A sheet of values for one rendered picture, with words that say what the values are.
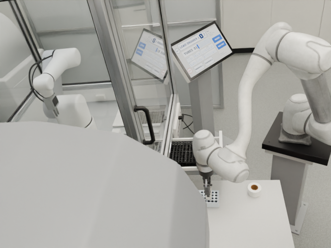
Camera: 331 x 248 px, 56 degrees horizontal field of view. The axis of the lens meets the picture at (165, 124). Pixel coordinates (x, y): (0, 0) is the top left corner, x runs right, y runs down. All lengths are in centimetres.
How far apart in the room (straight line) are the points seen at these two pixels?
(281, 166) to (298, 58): 97
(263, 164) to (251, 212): 132
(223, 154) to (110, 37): 68
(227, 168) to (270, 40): 57
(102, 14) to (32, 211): 56
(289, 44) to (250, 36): 324
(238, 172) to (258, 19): 341
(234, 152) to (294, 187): 101
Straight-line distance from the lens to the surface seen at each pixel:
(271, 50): 141
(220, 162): 131
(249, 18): 449
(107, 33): 93
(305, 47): 133
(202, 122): 280
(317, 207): 274
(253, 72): 142
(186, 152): 180
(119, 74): 98
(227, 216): 168
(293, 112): 188
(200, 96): 263
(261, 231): 164
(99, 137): 66
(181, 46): 237
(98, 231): 53
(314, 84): 149
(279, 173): 220
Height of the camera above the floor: 215
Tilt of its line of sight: 38 degrees down
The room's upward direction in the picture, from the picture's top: 11 degrees counter-clockwise
